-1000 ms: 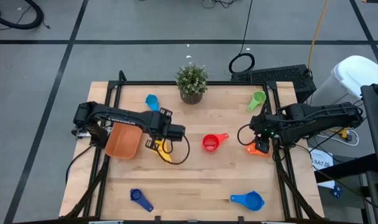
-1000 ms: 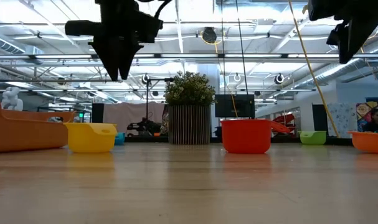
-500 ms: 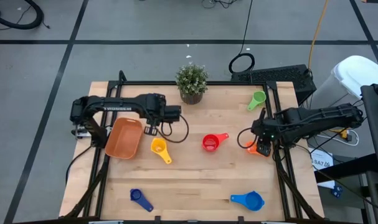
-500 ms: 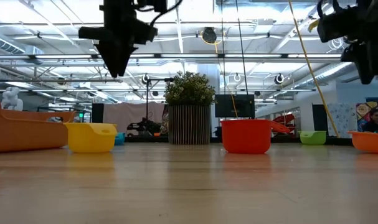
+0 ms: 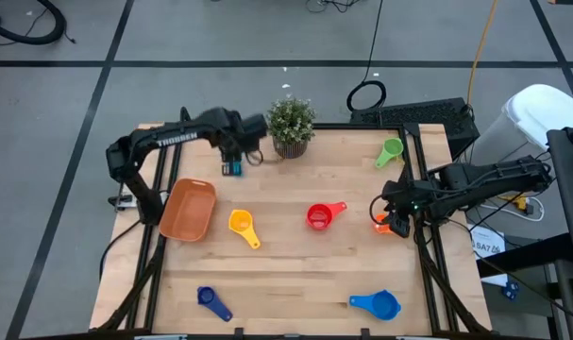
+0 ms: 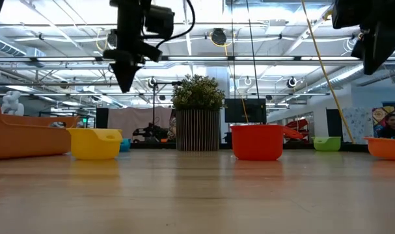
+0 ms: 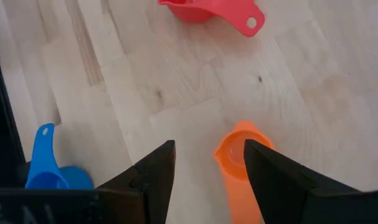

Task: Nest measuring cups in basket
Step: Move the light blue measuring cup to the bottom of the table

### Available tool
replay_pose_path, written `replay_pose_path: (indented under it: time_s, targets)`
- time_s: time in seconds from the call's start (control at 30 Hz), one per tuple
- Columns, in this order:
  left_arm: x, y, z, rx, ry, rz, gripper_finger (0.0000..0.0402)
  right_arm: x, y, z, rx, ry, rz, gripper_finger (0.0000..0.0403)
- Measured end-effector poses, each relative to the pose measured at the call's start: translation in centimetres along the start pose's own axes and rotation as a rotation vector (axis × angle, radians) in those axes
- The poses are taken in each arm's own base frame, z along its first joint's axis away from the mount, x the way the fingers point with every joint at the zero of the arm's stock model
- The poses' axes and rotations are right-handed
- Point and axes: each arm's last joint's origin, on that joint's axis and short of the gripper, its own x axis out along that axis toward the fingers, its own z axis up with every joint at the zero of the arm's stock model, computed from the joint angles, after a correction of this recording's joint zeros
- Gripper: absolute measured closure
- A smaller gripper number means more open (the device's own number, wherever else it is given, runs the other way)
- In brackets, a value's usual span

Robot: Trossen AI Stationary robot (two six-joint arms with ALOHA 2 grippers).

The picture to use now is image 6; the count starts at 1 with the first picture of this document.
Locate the light blue measuring cup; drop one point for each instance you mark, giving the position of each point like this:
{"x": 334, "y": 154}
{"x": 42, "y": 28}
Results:
{"x": 125, "y": 145}

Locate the yellow measuring cup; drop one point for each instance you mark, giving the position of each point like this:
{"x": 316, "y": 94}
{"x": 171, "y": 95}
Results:
{"x": 93, "y": 146}

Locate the person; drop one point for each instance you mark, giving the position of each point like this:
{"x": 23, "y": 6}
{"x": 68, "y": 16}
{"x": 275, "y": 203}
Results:
{"x": 390, "y": 128}

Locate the black door panel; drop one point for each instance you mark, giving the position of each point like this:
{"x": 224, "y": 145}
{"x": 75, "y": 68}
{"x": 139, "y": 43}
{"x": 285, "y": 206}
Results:
{"x": 334, "y": 125}

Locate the colourful wall poster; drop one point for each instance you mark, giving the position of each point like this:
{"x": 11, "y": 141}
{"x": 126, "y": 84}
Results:
{"x": 379, "y": 113}

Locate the orange plastic basket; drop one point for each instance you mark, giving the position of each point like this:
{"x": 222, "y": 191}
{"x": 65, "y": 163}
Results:
{"x": 28, "y": 139}

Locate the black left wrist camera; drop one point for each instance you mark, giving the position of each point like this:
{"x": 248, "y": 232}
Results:
{"x": 159, "y": 21}

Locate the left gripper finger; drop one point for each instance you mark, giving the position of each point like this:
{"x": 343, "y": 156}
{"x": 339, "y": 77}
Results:
{"x": 132, "y": 71}
{"x": 120, "y": 73}

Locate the black tripod stand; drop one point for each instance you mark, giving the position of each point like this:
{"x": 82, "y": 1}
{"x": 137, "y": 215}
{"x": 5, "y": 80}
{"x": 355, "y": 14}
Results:
{"x": 153, "y": 107}

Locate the red measuring cup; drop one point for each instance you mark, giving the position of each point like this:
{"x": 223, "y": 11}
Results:
{"x": 257, "y": 143}

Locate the black monitor screen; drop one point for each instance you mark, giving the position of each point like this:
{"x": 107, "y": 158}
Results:
{"x": 246, "y": 110}

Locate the green measuring cup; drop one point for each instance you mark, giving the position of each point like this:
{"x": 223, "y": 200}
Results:
{"x": 326, "y": 144}

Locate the red background object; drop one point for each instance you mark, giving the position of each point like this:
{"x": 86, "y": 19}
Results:
{"x": 301, "y": 125}

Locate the white patterned panel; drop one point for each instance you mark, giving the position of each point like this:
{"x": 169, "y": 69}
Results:
{"x": 356, "y": 125}

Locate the black upright panel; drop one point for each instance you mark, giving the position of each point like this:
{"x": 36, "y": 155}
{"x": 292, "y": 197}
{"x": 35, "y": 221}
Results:
{"x": 102, "y": 125}

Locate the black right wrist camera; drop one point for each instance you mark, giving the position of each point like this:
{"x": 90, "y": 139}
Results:
{"x": 347, "y": 13}

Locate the black background robot arm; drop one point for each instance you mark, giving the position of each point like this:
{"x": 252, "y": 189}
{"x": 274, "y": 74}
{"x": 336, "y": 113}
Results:
{"x": 151, "y": 133}

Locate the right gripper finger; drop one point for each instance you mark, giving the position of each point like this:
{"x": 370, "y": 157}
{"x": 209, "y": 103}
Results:
{"x": 379, "y": 45}

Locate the beige cloth curtain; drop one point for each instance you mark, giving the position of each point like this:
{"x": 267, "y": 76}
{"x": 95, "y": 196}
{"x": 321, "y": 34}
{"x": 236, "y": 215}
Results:
{"x": 129, "y": 122}

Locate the orange measuring cup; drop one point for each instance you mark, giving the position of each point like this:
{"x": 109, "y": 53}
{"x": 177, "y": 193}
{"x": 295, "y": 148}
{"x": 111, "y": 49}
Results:
{"x": 389, "y": 149}

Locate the green plant in striped pot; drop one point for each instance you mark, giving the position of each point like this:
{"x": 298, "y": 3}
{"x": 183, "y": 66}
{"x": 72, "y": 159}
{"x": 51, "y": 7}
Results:
{"x": 197, "y": 130}

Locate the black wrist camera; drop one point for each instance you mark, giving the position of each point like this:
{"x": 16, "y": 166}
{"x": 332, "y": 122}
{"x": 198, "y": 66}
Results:
{"x": 347, "y": 13}
{"x": 159, "y": 21}

